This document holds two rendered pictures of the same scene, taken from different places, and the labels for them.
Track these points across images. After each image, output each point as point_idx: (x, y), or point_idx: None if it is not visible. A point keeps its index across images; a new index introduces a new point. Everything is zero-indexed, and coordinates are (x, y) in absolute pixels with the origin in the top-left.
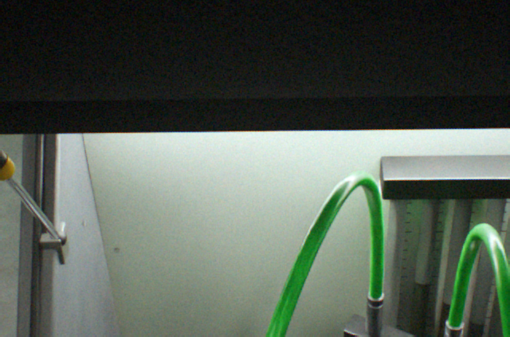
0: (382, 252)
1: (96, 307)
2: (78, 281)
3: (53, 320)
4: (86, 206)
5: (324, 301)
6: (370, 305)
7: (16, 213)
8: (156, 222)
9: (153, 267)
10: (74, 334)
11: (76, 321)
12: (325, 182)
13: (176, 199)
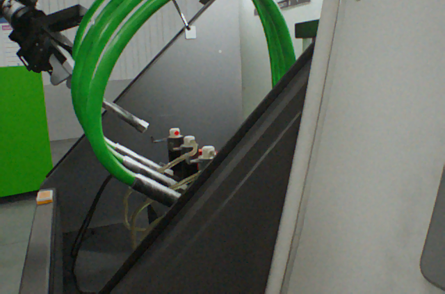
0: (270, 53)
1: (217, 96)
2: (201, 64)
3: (167, 49)
4: (229, 51)
5: None
6: None
7: None
8: (252, 71)
9: (251, 99)
10: (184, 75)
11: (190, 74)
12: (294, 44)
13: (256, 58)
